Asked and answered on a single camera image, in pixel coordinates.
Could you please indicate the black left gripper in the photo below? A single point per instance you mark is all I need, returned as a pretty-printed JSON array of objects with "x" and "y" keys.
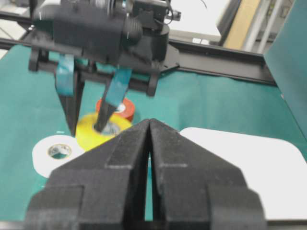
[{"x": 127, "y": 33}]

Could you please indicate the green table cloth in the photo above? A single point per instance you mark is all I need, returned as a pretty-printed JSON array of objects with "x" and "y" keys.
[{"x": 30, "y": 111}]

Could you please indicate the black aluminium frame rail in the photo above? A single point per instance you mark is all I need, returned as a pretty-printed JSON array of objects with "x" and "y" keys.
[{"x": 199, "y": 59}]

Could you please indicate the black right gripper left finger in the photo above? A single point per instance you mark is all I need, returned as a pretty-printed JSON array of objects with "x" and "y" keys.
[{"x": 103, "y": 189}]

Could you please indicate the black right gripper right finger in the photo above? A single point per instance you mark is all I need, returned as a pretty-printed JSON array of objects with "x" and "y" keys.
[{"x": 194, "y": 189}]

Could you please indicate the red tape roll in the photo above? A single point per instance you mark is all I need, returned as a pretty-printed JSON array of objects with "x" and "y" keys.
[{"x": 126, "y": 110}]

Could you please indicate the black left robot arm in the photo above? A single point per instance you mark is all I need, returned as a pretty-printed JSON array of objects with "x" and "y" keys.
[{"x": 96, "y": 71}]

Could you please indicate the yellow tape roll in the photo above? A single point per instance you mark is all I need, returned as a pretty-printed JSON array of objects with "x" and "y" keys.
[{"x": 88, "y": 138}]

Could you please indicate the white tape roll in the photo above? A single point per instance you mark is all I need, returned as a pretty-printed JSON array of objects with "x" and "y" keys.
[{"x": 54, "y": 151}]

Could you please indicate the green backdrop board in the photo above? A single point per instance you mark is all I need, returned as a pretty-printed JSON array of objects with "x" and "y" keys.
[{"x": 287, "y": 62}]

